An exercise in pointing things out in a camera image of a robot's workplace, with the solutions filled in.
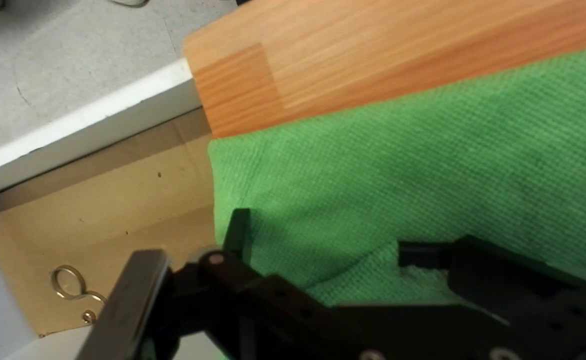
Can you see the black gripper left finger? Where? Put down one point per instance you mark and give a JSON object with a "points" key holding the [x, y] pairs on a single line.
{"points": [[247, 315]]}

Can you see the brass ring drain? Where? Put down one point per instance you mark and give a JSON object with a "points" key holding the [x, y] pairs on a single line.
{"points": [[71, 285]]}

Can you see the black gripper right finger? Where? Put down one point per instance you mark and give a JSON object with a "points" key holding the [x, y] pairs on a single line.
{"points": [[542, 306]]}

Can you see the green towel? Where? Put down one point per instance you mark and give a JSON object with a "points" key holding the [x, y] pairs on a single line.
{"points": [[332, 196]]}

